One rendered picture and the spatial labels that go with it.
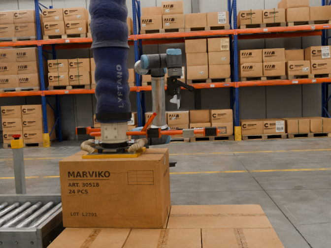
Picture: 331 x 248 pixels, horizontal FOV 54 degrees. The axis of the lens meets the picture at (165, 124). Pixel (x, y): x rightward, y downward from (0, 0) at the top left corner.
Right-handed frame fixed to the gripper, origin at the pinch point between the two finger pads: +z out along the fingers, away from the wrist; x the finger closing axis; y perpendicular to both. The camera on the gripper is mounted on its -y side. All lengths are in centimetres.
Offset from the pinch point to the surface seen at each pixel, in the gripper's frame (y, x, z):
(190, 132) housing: -6.0, 3.9, 14.2
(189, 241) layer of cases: -4, 37, 68
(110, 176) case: 40, 21, 36
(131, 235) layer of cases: 27, 31, 67
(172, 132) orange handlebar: 4.8, 3.8, 14.1
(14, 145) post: 136, -44, 24
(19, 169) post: 134, -45, 43
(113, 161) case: 38, 21, 28
